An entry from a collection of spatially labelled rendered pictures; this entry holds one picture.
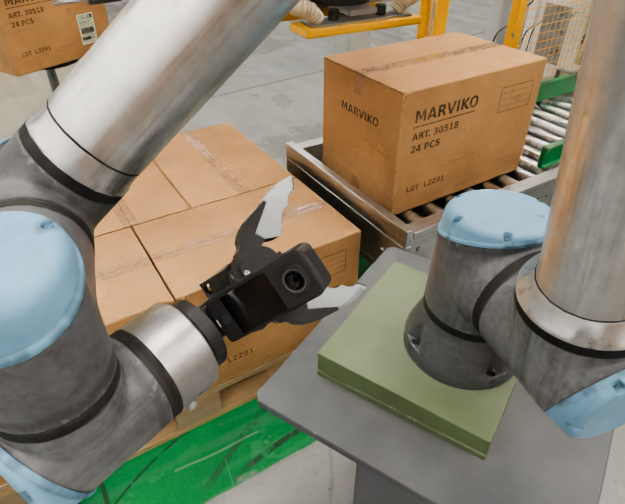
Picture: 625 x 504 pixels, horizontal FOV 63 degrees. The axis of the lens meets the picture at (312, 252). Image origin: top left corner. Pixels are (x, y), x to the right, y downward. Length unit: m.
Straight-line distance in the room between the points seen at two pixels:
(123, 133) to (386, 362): 0.58
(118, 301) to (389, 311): 0.75
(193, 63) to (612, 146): 0.32
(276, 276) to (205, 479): 1.27
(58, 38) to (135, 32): 2.71
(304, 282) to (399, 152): 1.14
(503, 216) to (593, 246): 0.22
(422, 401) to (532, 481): 0.18
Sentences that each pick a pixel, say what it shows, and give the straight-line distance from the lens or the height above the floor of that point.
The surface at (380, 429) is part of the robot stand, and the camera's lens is 0.83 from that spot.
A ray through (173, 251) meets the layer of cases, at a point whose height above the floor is 0.54.
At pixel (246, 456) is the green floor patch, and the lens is 1.68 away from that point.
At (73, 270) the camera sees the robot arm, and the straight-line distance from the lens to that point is 0.33.
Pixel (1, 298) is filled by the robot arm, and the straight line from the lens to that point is 0.32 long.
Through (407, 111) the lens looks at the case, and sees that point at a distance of 1.50.
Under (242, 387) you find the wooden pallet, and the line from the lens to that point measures 1.81.
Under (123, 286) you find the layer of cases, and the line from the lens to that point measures 1.45.
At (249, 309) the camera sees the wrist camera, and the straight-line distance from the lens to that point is 0.46.
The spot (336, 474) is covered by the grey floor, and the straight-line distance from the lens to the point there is 1.65.
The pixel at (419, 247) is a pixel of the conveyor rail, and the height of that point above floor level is 0.53.
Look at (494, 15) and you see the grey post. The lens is 4.88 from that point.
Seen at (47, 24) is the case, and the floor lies 0.82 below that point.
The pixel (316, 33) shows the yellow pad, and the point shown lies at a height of 1.12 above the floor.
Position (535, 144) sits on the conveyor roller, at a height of 0.54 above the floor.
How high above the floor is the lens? 1.43
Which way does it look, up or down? 37 degrees down
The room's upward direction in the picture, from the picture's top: straight up
